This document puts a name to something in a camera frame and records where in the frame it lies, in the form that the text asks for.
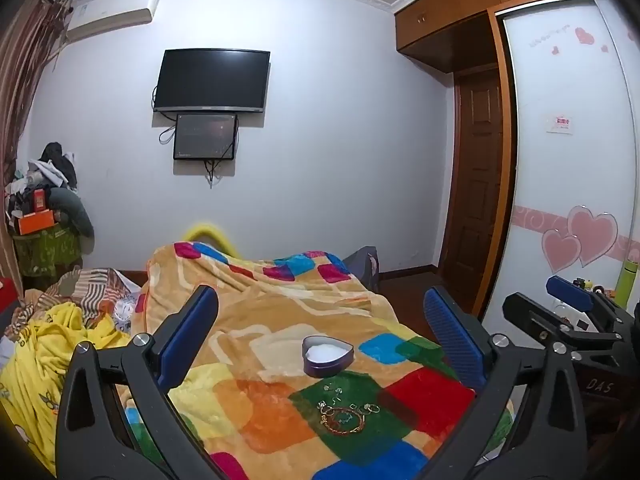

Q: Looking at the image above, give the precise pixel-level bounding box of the white and pink card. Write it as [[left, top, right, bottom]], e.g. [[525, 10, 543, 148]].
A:
[[546, 114, 576, 135]]

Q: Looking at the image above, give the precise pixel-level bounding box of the purple heart-shaped jewelry box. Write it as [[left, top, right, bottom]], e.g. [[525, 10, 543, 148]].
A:
[[302, 335, 354, 378]]

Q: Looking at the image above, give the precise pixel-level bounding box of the colourful checked blanket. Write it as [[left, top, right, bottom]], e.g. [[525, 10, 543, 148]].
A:
[[122, 241, 516, 480]]

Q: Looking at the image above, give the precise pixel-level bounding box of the orange box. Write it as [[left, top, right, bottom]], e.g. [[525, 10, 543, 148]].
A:
[[12, 210, 57, 236]]

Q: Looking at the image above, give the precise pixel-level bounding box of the striped brown curtain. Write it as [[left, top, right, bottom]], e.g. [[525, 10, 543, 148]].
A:
[[0, 0, 76, 261]]

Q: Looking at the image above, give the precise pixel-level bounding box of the pile of dark clothes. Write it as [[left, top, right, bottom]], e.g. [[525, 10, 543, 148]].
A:
[[27, 142, 79, 192]]

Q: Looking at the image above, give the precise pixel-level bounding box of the striped brown blanket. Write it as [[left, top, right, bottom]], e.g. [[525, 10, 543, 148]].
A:
[[10, 266, 151, 341]]

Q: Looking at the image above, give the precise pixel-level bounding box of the orange wooden wardrobe frame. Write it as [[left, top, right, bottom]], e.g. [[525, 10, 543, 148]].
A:
[[480, 10, 519, 322]]

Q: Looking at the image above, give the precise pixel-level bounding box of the white air conditioner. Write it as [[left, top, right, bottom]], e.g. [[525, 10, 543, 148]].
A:
[[65, 0, 161, 44]]

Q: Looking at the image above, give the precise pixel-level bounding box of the small black wall monitor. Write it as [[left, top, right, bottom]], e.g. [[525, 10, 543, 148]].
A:
[[173, 113, 239, 161]]

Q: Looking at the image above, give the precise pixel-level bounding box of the dark wooden door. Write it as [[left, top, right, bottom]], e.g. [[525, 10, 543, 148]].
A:
[[439, 67, 506, 307]]

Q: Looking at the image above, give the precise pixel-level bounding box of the green bottle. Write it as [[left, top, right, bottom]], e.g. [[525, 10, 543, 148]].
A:
[[616, 255, 640, 307]]

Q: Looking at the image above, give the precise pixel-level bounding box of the gold beaded bracelet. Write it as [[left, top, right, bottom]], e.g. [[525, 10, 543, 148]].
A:
[[320, 405, 367, 436]]

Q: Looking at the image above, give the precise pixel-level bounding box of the yellow printed blanket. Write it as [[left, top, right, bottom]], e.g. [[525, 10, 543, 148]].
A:
[[0, 302, 146, 476]]

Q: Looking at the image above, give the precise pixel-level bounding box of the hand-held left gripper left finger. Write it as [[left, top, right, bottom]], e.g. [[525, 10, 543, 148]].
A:
[[55, 284, 236, 480]]

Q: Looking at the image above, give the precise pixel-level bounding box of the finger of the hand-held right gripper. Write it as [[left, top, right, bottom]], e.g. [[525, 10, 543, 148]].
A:
[[502, 292, 628, 361], [546, 275, 633, 326]]

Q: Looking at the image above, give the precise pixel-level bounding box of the white heart-patterned sliding door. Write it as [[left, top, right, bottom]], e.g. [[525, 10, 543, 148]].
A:
[[595, 0, 640, 261], [501, 0, 632, 333]]

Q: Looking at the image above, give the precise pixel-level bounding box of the yellow foam hoop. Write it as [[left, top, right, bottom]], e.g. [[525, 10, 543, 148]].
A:
[[184, 221, 241, 261]]

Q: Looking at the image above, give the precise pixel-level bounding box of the red cloth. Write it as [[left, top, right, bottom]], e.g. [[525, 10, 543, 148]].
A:
[[0, 275, 22, 322]]

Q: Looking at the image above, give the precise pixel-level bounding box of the group of small rings and earrings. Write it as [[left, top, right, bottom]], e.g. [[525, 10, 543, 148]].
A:
[[317, 385, 383, 416]]

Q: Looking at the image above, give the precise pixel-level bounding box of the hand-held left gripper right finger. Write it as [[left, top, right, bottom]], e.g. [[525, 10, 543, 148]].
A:
[[414, 286, 589, 480]]

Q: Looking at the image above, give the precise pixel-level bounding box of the black wall television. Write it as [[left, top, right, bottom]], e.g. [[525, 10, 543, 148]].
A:
[[152, 49, 271, 113]]

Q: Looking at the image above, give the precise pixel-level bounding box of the wooden overhead cabinet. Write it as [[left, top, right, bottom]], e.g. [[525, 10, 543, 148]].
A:
[[393, 0, 606, 63]]

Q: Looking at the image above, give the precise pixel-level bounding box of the black hanging cable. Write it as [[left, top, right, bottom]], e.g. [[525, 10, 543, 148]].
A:
[[204, 158, 237, 190]]

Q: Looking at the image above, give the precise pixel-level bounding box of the grey bag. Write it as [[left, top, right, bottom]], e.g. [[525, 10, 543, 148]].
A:
[[342, 246, 381, 292]]

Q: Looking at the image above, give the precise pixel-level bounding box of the white patterned cloth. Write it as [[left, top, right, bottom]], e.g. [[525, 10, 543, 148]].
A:
[[112, 294, 137, 334]]

